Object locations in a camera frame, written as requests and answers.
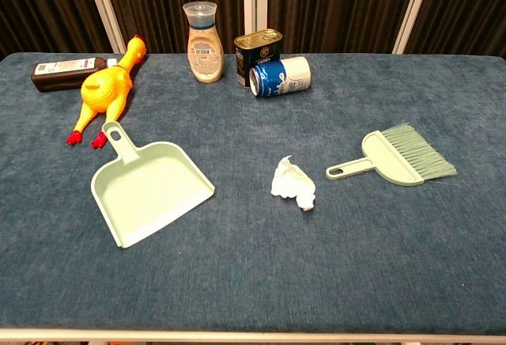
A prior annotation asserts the white paper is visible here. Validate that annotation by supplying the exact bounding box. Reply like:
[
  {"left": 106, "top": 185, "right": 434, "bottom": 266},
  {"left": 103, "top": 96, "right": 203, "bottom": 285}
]
[{"left": 270, "top": 155, "right": 317, "bottom": 212}]

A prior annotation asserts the mint green plastic dustpan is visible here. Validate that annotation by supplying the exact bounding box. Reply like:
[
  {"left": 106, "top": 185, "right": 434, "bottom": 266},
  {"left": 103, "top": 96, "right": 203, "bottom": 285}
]
[{"left": 90, "top": 120, "right": 217, "bottom": 249}]

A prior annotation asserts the mint green hand broom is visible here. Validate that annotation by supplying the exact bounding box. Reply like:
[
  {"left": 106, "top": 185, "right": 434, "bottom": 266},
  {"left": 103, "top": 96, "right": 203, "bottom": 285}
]
[{"left": 325, "top": 122, "right": 459, "bottom": 183}]

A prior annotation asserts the blue and white drink can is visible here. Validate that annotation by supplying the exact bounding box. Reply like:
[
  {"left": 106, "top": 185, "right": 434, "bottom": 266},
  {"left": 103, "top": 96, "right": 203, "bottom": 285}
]
[{"left": 248, "top": 56, "right": 312, "bottom": 100}]

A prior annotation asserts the black and gold tin can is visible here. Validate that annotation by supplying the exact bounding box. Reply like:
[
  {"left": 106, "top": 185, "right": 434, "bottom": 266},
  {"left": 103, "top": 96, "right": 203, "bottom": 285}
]
[{"left": 233, "top": 29, "right": 284, "bottom": 88}]

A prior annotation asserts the beige sauce bottle clear cap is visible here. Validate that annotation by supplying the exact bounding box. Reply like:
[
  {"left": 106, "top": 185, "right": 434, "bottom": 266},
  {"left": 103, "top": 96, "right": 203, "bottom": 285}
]
[{"left": 182, "top": 1, "right": 225, "bottom": 83}]

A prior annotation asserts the yellow rubber chicken toy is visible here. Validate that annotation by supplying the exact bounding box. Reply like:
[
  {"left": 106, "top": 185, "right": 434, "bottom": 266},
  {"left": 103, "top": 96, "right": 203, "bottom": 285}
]
[{"left": 66, "top": 34, "right": 148, "bottom": 150}]

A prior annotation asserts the dark brown pleated curtain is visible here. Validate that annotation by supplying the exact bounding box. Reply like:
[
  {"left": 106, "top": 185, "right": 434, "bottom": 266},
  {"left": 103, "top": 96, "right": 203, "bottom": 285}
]
[{"left": 0, "top": 0, "right": 506, "bottom": 61}]

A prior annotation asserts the brown bottle with white label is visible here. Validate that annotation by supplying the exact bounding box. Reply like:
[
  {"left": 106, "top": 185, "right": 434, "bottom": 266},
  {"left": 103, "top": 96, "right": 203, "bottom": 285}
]
[{"left": 30, "top": 56, "right": 119, "bottom": 93}]

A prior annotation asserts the white table frame rail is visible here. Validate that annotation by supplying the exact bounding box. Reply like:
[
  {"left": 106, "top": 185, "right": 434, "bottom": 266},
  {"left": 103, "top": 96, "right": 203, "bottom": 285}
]
[{"left": 0, "top": 327, "right": 506, "bottom": 345}]

